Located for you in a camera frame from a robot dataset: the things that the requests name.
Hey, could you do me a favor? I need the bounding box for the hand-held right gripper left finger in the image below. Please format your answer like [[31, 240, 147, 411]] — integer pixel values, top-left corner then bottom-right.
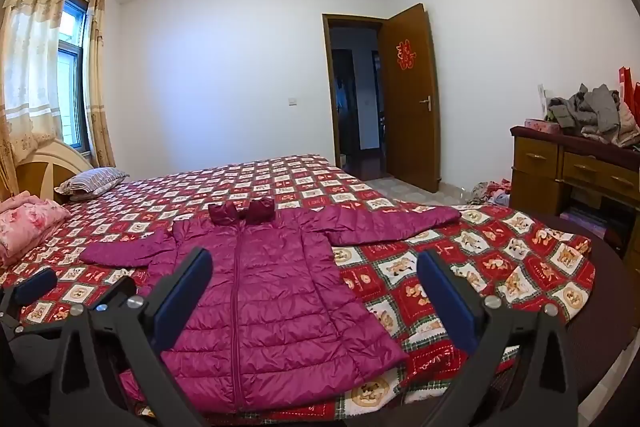
[[47, 247, 214, 427]]

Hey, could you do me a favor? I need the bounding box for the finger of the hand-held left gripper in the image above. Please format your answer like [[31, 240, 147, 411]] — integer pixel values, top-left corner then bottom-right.
[[92, 277, 138, 314], [0, 267, 59, 315]]

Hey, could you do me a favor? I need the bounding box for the magenta puffer jacket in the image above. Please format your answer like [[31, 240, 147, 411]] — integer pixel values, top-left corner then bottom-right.
[[80, 199, 461, 413]]

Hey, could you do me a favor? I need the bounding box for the red bag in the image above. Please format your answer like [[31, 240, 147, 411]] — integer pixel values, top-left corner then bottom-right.
[[617, 67, 640, 118]]

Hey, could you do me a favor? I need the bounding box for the brown wooden door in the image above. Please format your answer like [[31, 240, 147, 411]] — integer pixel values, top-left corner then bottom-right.
[[377, 3, 440, 194]]

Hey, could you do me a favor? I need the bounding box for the pink tissue box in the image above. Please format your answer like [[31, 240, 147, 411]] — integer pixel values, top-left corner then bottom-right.
[[524, 118, 563, 136]]

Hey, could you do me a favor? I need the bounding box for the white box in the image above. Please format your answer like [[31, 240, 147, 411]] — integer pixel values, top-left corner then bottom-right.
[[537, 83, 553, 118]]

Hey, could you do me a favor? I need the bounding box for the brown wooden desk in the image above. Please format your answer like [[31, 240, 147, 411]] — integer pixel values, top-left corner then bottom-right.
[[509, 126, 640, 258]]

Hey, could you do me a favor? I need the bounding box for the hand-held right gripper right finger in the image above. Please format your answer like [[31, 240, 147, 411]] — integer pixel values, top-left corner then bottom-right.
[[417, 249, 596, 427]]

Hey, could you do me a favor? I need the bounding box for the colourful clothes heap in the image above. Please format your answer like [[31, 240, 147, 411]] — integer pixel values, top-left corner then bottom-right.
[[467, 178, 512, 208]]

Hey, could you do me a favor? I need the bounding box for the beige floral curtain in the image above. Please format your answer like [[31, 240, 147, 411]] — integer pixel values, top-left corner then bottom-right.
[[82, 0, 117, 168], [0, 0, 75, 202]]

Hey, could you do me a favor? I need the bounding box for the striped pillow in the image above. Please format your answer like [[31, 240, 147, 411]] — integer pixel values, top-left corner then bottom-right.
[[54, 167, 130, 202]]

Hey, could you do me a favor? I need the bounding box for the pink floral quilt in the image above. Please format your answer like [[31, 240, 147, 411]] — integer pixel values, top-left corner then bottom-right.
[[0, 192, 72, 268]]

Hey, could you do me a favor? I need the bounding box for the red bear-print bedspread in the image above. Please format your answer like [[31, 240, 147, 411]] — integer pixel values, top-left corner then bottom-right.
[[0, 153, 596, 427]]

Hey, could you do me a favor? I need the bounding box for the wooden headboard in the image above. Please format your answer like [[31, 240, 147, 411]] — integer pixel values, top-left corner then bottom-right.
[[12, 138, 96, 202]]

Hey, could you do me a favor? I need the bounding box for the window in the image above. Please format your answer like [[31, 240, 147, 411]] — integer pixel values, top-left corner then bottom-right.
[[56, 0, 92, 152]]

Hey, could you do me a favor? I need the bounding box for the pile of grey clothes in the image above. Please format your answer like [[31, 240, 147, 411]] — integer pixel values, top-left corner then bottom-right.
[[546, 83, 640, 146]]

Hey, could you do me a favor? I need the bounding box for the red paper door decoration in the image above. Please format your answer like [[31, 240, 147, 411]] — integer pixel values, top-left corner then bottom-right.
[[395, 38, 418, 70]]

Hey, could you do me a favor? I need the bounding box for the wooden door frame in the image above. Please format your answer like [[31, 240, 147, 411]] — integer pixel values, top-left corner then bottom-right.
[[321, 13, 388, 182]]

